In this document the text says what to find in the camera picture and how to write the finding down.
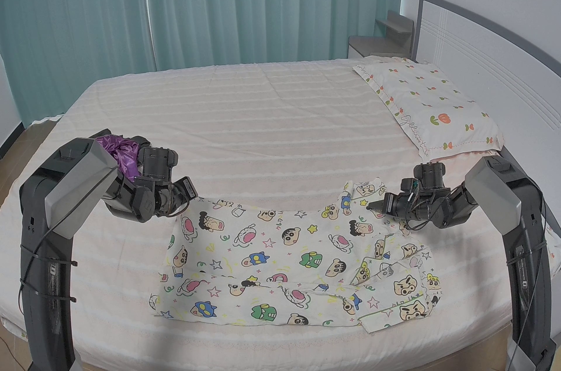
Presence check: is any black cable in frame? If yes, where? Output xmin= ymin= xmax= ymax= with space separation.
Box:
xmin=403 ymin=216 xmax=434 ymax=232

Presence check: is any white printed pyjama top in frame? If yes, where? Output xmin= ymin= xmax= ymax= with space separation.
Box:
xmin=149 ymin=180 xmax=444 ymax=335

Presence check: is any bed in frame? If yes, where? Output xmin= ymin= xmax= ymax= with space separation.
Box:
xmin=0 ymin=0 xmax=561 ymax=371

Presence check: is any white printed pillow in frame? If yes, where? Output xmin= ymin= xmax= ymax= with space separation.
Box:
xmin=352 ymin=57 xmax=505 ymax=161

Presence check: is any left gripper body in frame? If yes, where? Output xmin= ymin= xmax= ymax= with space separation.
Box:
xmin=165 ymin=176 xmax=198 ymax=216

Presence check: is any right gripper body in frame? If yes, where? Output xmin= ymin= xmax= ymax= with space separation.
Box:
xmin=382 ymin=191 xmax=417 ymax=221

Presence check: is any dark grey garment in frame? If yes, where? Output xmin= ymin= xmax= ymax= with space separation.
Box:
xmin=131 ymin=135 xmax=153 ymax=168

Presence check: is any purple satin garment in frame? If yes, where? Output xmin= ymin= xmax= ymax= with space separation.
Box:
xmin=96 ymin=134 xmax=143 ymax=181

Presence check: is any grey bedside table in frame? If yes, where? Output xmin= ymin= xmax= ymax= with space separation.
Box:
xmin=348 ymin=10 xmax=415 ymax=59

